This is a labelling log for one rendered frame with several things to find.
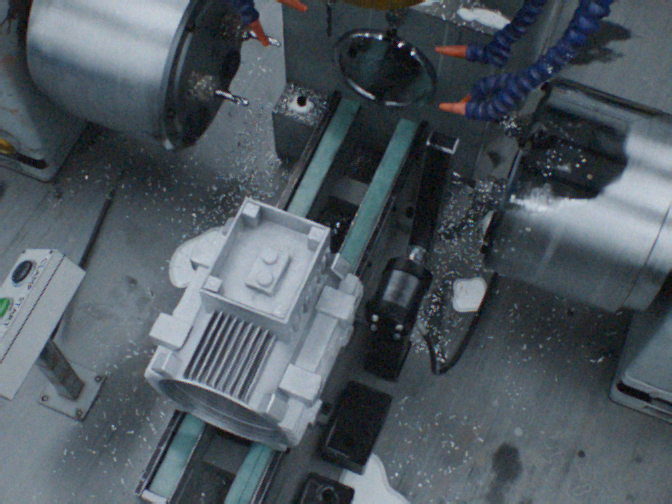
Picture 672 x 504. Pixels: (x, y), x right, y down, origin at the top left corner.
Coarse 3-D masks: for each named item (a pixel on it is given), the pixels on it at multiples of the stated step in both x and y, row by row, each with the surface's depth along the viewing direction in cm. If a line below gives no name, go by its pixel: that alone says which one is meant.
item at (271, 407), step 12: (228, 228) 110; (336, 264) 107; (348, 264) 109; (336, 276) 108; (156, 360) 104; (168, 360) 102; (180, 360) 103; (156, 372) 104; (168, 372) 102; (264, 396) 102; (276, 396) 101; (180, 408) 114; (264, 408) 100; (276, 408) 101; (276, 420) 101; (276, 444) 111
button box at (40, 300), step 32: (32, 256) 111; (64, 256) 109; (0, 288) 111; (32, 288) 106; (64, 288) 109; (0, 320) 106; (32, 320) 106; (0, 352) 104; (32, 352) 106; (0, 384) 104
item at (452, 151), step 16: (432, 144) 96; (448, 144) 96; (432, 160) 98; (448, 160) 97; (432, 176) 101; (448, 176) 100; (432, 192) 103; (416, 208) 108; (432, 208) 106; (416, 224) 111; (432, 224) 109; (416, 240) 114; (432, 240) 113
